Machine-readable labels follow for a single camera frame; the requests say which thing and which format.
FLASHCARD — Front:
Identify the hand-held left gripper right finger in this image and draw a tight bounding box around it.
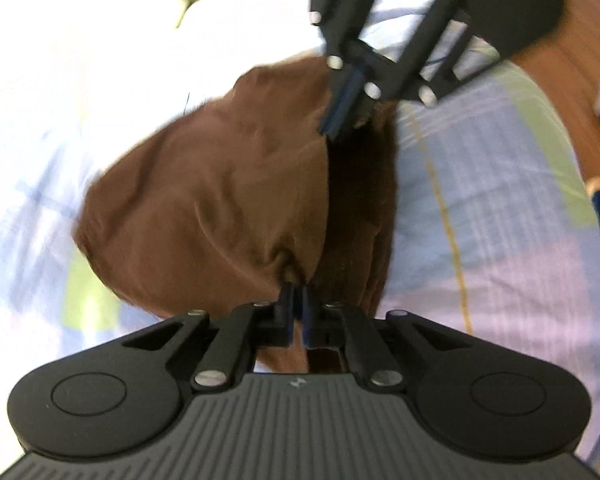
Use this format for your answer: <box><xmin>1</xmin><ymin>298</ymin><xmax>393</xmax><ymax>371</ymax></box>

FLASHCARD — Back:
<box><xmin>302</xmin><ymin>285</ymin><xmax>473</xmax><ymax>389</ymax></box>

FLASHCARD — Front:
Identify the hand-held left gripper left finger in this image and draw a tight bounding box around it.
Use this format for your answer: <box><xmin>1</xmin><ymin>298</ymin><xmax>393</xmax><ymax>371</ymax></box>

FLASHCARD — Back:
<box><xmin>121</xmin><ymin>283</ymin><xmax>297</xmax><ymax>392</ymax></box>

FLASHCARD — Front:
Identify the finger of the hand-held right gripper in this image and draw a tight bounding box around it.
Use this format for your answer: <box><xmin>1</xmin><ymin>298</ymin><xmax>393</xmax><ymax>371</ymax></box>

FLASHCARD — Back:
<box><xmin>309</xmin><ymin>0</ymin><xmax>368</xmax><ymax>138</ymax></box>
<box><xmin>347</xmin><ymin>0</ymin><xmax>506</xmax><ymax>131</ymax></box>

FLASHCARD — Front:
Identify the brown garment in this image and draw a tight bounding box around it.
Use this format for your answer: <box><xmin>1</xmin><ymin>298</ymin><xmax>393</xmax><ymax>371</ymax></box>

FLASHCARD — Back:
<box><xmin>72</xmin><ymin>55</ymin><xmax>401</xmax><ymax>376</ymax></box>

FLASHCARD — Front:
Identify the plaid blue green blanket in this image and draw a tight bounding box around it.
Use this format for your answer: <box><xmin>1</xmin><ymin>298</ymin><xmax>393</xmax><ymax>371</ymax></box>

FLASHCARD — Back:
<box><xmin>0</xmin><ymin>0</ymin><xmax>600</xmax><ymax>463</ymax></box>

